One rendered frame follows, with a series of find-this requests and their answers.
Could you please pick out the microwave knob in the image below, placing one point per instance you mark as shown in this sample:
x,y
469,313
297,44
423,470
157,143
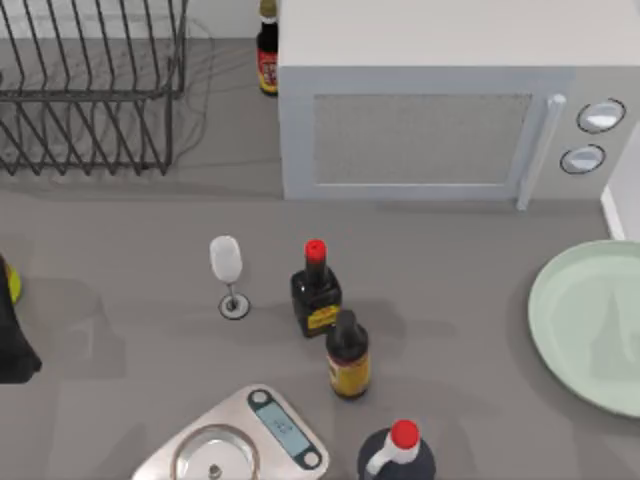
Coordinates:
x,y
581,159
600,115

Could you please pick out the clear wine glass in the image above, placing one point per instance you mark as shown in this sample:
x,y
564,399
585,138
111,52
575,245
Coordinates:
x,y
226,260

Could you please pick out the dark bottle with red label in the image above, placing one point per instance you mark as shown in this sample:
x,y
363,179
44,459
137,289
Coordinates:
x,y
267,55

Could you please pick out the silver kitchen scale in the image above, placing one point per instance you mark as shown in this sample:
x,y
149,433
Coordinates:
x,y
235,440

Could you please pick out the dark jug with red cap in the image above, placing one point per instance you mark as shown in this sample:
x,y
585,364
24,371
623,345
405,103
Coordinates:
x,y
397,455

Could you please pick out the square dark bottle red cap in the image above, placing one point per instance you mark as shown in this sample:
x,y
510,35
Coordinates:
x,y
315,295

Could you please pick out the yellow-green object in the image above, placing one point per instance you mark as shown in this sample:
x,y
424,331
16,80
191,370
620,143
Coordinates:
x,y
16,287

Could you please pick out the dark bottle with yellow label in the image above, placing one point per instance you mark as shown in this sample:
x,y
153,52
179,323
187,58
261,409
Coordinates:
x,y
348,360

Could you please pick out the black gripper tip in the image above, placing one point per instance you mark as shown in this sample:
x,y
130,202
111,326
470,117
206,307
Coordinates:
x,y
12,340

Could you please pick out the pale green plate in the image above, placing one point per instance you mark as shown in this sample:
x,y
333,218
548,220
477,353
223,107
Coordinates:
x,y
590,325

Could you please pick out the pale microwave oven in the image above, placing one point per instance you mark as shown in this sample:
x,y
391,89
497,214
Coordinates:
x,y
425,75

